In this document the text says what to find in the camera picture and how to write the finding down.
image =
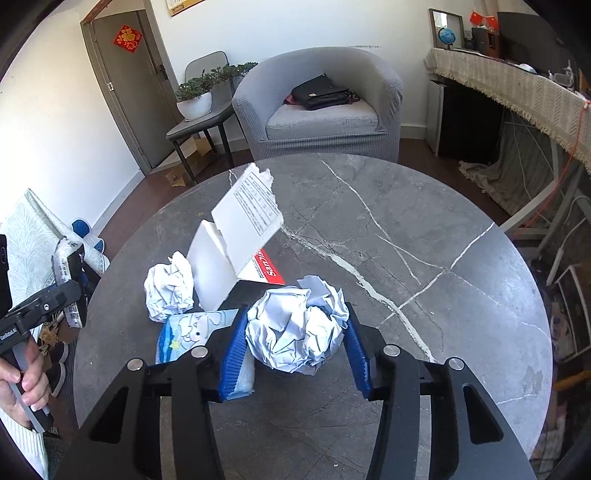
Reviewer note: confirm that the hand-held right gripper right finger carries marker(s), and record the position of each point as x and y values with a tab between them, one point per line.
360	364

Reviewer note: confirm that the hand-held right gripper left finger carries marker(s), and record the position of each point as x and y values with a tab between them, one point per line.
233	364

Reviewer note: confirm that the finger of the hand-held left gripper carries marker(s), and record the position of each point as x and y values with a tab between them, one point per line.
60	297

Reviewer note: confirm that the light blue printed packet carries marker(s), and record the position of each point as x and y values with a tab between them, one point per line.
189	332

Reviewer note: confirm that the white paper ball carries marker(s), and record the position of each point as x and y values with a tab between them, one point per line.
295	332
168	286

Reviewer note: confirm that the torn white red box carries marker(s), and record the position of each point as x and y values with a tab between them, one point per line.
249	217

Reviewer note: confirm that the person's left forearm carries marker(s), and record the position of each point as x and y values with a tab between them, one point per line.
21	452

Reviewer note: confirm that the person's left hand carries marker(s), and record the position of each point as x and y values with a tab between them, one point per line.
37	378

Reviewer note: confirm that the black white sneaker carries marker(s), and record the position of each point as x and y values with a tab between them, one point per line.
59	353
55	381

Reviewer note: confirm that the blue white slipper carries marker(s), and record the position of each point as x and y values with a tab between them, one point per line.
95	244
81	228

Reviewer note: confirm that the round grey marble table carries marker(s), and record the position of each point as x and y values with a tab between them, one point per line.
392	221

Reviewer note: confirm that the flat cardboard box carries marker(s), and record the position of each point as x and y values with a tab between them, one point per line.
198	154

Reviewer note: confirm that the grey door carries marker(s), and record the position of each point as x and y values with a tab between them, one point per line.
129	101

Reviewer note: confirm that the yellow plastic object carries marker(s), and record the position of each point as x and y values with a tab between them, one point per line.
572	382

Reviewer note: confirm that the grey dining chair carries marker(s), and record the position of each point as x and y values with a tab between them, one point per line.
194	127

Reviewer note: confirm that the potted green plant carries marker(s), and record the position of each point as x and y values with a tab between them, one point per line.
194	106

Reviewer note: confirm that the grey armchair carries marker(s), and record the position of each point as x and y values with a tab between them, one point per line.
323	124

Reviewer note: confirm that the grey cracked-pattern cloth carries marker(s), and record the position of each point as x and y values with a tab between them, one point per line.
512	170

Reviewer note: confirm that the white side panel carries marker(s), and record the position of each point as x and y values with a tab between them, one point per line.
435	115

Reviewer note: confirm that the red diamond door decoration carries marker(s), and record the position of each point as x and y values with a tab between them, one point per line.
127	39

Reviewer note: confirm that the pink cloth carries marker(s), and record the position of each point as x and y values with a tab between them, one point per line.
290	99

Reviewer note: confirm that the black handbag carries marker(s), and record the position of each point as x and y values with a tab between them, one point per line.
321	92

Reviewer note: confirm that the beige fringed cloth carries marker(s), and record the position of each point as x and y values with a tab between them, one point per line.
508	87

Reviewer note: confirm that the small blue globe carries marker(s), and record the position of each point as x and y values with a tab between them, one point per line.
446	37

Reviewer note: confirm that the brown speaker box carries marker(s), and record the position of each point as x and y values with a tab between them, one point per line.
485	42

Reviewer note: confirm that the small red flags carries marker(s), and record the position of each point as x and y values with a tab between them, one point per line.
482	19

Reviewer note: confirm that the black monitor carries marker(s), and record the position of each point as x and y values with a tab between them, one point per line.
531	39

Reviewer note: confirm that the white metal frame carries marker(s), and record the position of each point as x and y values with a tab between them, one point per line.
531	217

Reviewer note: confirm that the wall calendar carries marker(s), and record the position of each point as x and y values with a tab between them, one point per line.
184	7

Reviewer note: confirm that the picture frame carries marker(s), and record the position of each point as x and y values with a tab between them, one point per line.
457	23

